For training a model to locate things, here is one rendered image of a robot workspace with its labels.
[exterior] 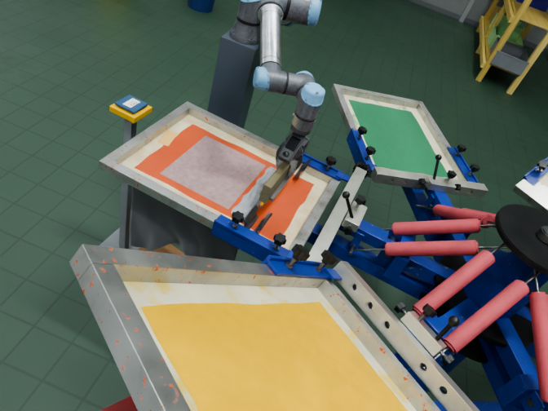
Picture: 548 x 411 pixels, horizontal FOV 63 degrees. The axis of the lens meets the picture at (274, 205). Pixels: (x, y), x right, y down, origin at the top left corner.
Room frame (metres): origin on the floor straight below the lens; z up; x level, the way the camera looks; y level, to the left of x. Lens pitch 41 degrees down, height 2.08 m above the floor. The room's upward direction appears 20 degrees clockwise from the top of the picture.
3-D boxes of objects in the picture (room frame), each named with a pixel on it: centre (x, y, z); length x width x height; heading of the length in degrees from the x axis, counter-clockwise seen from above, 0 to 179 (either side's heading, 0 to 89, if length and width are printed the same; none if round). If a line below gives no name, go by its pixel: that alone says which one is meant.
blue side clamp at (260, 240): (1.05, 0.02, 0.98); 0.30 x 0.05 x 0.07; 79
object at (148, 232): (1.18, 0.30, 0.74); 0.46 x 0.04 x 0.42; 79
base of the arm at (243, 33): (2.12, 0.42, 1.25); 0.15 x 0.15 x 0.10
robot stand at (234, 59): (2.12, 0.42, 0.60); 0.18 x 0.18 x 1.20; 86
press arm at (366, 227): (1.26, -0.35, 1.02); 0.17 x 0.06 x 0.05; 79
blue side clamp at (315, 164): (1.60, -0.08, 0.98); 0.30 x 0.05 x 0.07; 79
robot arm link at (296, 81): (1.44, 0.05, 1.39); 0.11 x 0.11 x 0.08; 19
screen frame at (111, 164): (1.37, 0.20, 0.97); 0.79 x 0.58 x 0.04; 79
